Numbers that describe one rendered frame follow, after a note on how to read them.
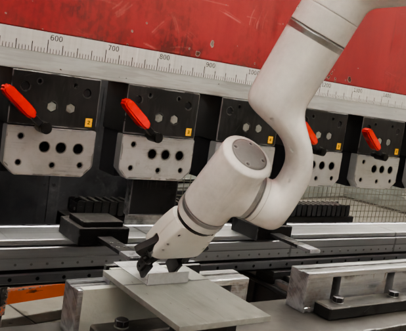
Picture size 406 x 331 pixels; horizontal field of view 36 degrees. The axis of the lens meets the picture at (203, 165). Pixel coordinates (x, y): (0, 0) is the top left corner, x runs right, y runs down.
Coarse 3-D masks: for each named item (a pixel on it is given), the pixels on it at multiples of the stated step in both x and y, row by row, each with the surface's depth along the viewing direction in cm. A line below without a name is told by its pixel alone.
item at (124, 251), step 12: (60, 216) 141; (72, 216) 138; (84, 216) 138; (96, 216) 140; (108, 216) 142; (60, 228) 140; (72, 228) 135; (84, 228) 133; (96, 228) 134; (108, 228) 136; (120, 228) 138; (72, 240) 134; (84, 240) 133; (96, 240) 135; (108, 240) 132; (120, 240) 138; (120, 252) 125; (132, 252) 126
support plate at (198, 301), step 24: (120, 288) 108; (144, 288) 107; (168, 288) 109; (192, 288) 111; (216, 288) 113; (168, 312) 98; (192, 312) 99; (216, 312) 101; (240, 312) 103; (264, 312) 104
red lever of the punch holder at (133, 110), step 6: (126, 102) 103; (132, 102) 104; (126, 108) 104; (132, 108) 104; (138, 108) 105; (132, 114) 104; (138, 114) 105; (144, 114) 106; (138, 120) 105; (144, 120) 106; (144, 126) 106; (150, 132) 107; (156, 132) 108; (150, 138) 108; (156, 138) 107; (162, 138) 108
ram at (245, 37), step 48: (0, 0) 93; (48, 0) 97; (96, 0) 101; (144, 0) 106; (192, 0) 111; (240, 0) 117; (288, 0) 124; (0, 48) 94; (144, 48) 108; (192, 48) 113; (240, 48) 119; (384, 48) 142; (240, 96) 121
